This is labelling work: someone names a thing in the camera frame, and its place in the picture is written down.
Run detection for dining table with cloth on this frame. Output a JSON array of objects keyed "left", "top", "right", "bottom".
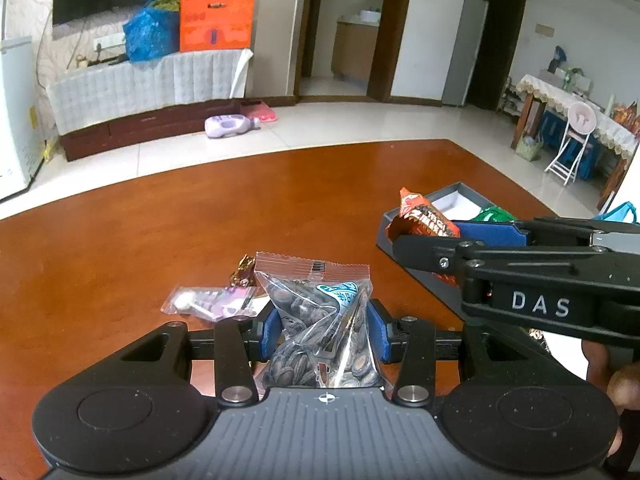
[{"left": 511, "top": 75, "right": 639, "bottom": 209}]

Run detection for white chest freezer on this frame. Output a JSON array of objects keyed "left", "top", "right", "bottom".
[{"left": 0, "top": 37, "right": 46, "bottom": 200}]

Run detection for wooden kitchen cabinet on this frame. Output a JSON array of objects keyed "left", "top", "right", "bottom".
[{"left": 331, "top": 21, "right": 378, "bottom": 86}]

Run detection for pink slippers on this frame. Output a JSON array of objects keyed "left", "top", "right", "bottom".
[{"left": 241, "top": 100, "right": 278, "bottom": 124}]

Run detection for silver refrigerator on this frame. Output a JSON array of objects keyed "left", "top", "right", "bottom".
[{"left": 442, "top": 0, "right": 488, "bottom": 106}]

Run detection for blue plastic bag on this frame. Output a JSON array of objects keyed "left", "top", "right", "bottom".
[{"left": 122, "top": 0, "right": 180, "bottom": 63}]

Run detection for dark wood tv cabinet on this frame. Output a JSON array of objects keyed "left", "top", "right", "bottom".
[{"left": 58, "top": 98, "right": 252, "bottom": 162}]

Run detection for gold foil candy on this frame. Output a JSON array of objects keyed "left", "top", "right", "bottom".
[{"left": 229, "top": 255, "right": 256, "bottom": 288}]

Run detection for white folding chair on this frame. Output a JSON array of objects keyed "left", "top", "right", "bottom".
[{"left": 544, "top": 102, "right": 597, "bottom": 186}]

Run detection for dark grey storage box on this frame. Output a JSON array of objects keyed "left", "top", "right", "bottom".
[{"left": 375, "top": 182, "right": 501, "bottom": 319}]

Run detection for person right hand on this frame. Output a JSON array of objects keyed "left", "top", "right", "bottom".
[{"left": 582, "top": 340, "right": 640, "bottom": 411}]

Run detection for clear panda candy packet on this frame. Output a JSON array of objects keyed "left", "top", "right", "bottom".
[{"left": 160, "top": 286, "right": 257, "bottom": 323}]

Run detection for orange gift box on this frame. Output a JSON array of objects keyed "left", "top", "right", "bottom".
[{"left": 179, "top": 0, "right": 255, "bottom": 52}]

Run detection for orange snack packet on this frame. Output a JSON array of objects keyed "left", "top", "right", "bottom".
[{"left": 386, "top": 188, "right": 462, "bottom": 286}]

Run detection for clear sunflower seed bag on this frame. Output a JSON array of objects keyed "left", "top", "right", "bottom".
[{"left": 254, "top": 252, "right": 382, "bottom": 389}]

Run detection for white lace cabinet cloth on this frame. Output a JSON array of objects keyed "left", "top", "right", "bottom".
[{"left": 48, "top": 49, "right": 254, "bottom": 136}]

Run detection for green snack packet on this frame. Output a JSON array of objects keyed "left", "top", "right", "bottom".
[{"left": 471, "top": 206, "right": 515, "bottom": 223}]

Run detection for purple detergent bottle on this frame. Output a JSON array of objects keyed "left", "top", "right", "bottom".
[{"left": 204, "top": 115, "right": 260, "bottom": 139}]

